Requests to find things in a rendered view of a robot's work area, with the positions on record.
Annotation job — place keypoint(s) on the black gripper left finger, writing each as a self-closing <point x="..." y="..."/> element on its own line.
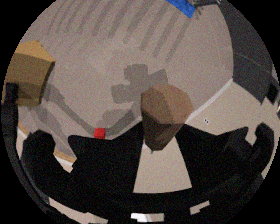
<point x="123" y="152"/>

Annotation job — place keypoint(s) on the blue tape strip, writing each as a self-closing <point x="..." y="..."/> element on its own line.
<point x="184" y="6"/>

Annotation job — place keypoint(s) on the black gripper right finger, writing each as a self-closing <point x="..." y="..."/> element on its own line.
<point x="202" y="150"/>

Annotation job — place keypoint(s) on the brown-handled metal tool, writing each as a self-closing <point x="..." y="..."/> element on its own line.
<point x="164" y="109"/>

